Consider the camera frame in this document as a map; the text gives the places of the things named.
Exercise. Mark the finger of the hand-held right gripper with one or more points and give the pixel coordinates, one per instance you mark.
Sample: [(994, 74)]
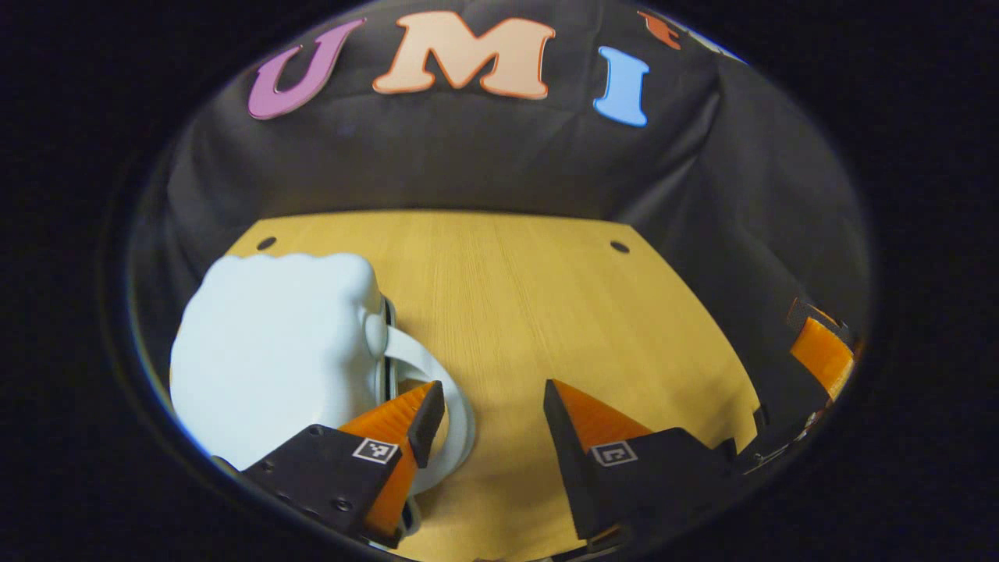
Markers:
[(812, 311), (819, 355)]

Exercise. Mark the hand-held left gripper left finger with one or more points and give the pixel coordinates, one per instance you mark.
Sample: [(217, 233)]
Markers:
[(428, 421)]

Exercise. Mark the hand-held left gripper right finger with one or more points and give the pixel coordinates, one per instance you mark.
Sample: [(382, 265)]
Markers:
[(566, 453)]

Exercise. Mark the black backdrop cloth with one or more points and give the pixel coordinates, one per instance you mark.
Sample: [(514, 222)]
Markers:
[(468, 156)]

